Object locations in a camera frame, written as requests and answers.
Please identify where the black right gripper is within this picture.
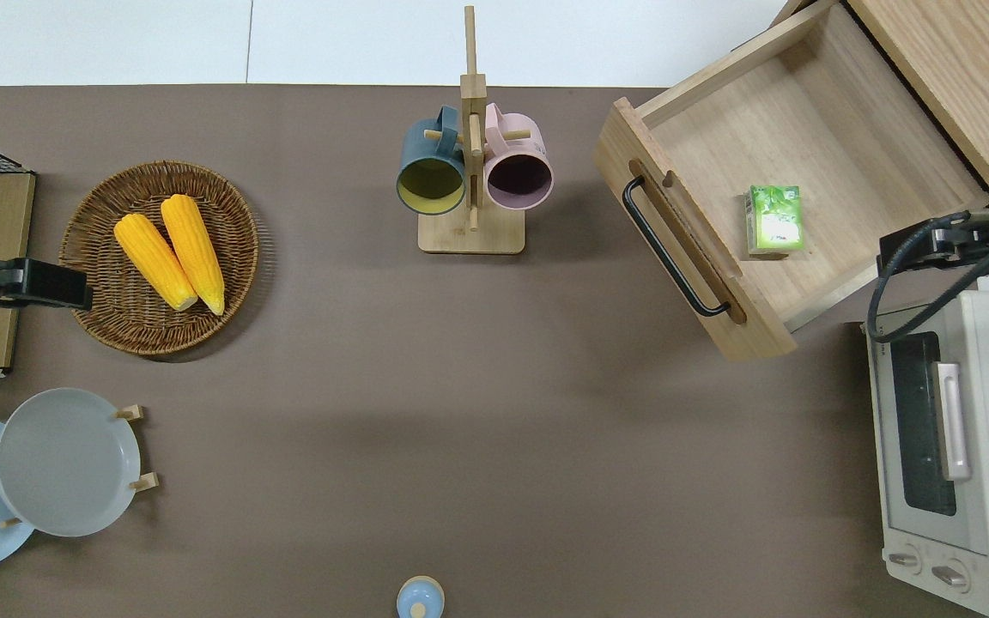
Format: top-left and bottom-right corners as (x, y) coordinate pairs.
(879, 172), (989, 277)

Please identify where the light wooden drawer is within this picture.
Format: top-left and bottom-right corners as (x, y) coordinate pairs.
(593, 0), (989, 361)

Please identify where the black metal drawer handle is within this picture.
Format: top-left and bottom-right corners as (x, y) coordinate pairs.
(622, 176), (731, 317)

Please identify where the brown wicker basket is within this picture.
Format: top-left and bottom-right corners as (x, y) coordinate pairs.
(59, 161), (260, 357)

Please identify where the yellow corn cob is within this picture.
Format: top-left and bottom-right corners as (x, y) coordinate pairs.
(160, 194), (227, 316)
(114, 213), (199, 312)

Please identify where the green tissue pack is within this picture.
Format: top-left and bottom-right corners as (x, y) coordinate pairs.
(744, 185), (804, 258)

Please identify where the wooden plate rack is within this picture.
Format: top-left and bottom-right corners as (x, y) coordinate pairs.
(0, 403), (159, 529)

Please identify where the grey plate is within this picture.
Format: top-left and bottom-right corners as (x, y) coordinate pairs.
(0, 388), (142, 538)

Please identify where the light wooden cabinet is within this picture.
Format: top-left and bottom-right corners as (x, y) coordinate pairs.
(774, 0), (989, 198)

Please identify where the dark blue mug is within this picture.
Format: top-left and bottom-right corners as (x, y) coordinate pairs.
(397, 105), (468, 215)

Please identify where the pink mug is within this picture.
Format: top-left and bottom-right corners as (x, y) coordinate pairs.
(483, 103), (555, 212)

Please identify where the wooden mug tree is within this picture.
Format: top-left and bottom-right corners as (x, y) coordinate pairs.
(418, 4), (534, 255)

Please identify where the small blue round button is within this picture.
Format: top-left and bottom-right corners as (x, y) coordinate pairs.
(397, 576), (446, 618)

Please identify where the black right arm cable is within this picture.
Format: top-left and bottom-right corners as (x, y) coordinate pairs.
(866, 209), (989, 344)

